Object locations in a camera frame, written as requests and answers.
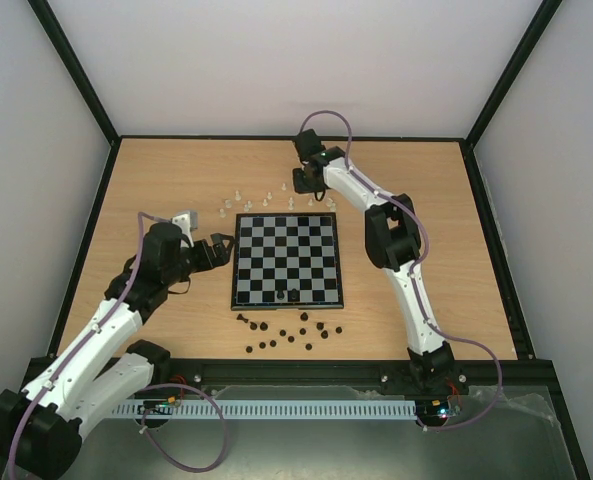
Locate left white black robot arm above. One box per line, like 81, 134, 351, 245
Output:
0, 219, 234, 479

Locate black aluminium frame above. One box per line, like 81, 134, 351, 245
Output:
27, 1, 590, 479

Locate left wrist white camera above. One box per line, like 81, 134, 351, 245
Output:
171, 210, 198, 237

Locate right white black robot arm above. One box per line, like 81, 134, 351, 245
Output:
292, 129, 455, 392

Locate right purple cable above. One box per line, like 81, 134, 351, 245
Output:
299, 108, 503, 433

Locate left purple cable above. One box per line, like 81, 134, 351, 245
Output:
5, 211, 226, 480

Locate black king chess piece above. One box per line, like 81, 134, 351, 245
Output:
288, 289, 299, 302

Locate black and white chessboard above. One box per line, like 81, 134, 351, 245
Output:
231, 212, 344, 311

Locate white slotted cable duct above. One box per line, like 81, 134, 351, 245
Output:
108, 399, 417, 421

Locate purple cable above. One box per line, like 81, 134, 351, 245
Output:
299, 108, 503, 433
5, 211, 226, 480

